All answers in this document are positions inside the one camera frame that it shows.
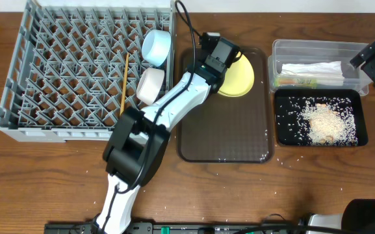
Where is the yellow round plate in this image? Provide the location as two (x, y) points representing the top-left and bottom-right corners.
(218, 55), (255, 98)

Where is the white paper napkin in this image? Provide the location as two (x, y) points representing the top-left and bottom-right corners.
(278, 61), (344, 86)

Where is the light blue round bowl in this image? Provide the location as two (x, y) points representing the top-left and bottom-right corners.
(142, 29), (172, 67)

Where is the green orange snack wrapper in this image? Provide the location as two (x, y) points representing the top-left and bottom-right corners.
(273, 77), (317, 88)

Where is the white round bowl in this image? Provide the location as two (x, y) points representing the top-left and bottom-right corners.
(136, 68), (165, 105)

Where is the rice food scraps pile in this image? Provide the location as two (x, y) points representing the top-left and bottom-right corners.
(275, 96), (359, 146)

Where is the wooden chopstick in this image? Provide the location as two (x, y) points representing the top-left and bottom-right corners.
(120, 52), (129, 116)

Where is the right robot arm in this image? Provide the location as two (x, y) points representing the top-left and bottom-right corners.
(307, 41), (375, 233)

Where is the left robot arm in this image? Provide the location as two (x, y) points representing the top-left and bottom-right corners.
(92, 33), (241, 233)

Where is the clear plastic waste bin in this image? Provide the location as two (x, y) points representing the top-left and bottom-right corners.
(268, 39), (372, 96)

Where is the black rectangular waste tray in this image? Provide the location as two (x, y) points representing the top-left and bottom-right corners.
(274, 89), (369, 146)

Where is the dark brown serving tray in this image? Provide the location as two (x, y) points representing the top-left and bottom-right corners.
(176, 47), (274, 164)

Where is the grey plastic dish rack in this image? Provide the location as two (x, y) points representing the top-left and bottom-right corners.
(0, 1), (176, 142)

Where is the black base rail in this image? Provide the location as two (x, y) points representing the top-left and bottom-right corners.
(43, 221), (308, 234)

